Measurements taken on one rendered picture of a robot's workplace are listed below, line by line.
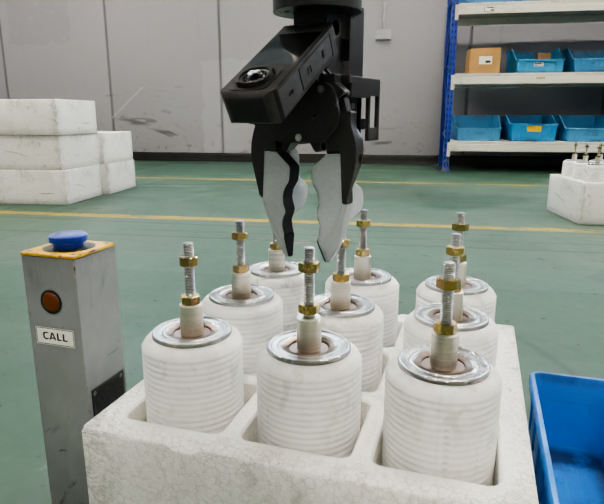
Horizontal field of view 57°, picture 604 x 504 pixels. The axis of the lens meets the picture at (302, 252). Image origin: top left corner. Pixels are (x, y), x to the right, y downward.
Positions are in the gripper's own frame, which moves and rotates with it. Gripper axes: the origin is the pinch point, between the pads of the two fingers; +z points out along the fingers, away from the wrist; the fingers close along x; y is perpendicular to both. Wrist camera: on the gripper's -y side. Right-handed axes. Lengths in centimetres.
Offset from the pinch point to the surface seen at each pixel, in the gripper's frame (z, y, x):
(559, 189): 23, 247, 6
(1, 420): 35, 3, 56
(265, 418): 15.1, -3.6, 1.8
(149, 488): 21.6, -9.5, 10.4
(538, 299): 35, 107, -7
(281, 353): 9.4, -2.0, 1.1
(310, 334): 7.9, 0.0, -0.7
